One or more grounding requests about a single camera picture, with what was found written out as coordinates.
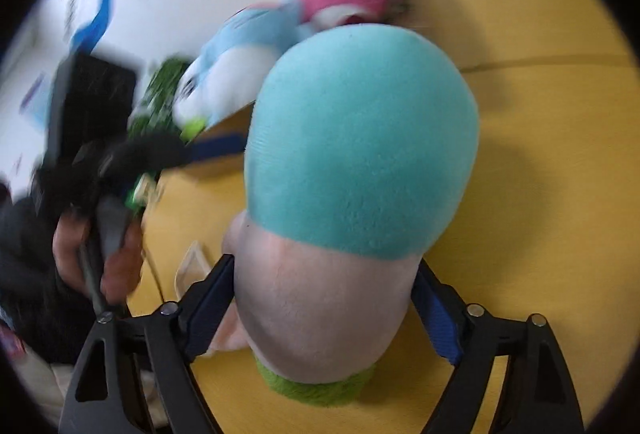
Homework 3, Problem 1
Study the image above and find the panda plush green bow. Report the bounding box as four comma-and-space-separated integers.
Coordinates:
172, 59, 209, 140

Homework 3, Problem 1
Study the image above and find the light blue elephant plush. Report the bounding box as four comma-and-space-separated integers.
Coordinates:
172, 0, 314, 131

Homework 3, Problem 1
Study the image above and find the pink pig plush teal back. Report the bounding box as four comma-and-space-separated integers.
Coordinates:
212, 24, 480, 407

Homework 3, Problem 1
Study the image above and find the person's left hand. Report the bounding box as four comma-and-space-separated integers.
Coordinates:
52, 207, 147, 306

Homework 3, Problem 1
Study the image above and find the green potted plant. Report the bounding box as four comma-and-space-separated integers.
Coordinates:
128, 55, 192, 137

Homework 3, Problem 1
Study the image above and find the brown cardboard box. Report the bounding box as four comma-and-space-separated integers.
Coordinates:
206, 0, 411, 138

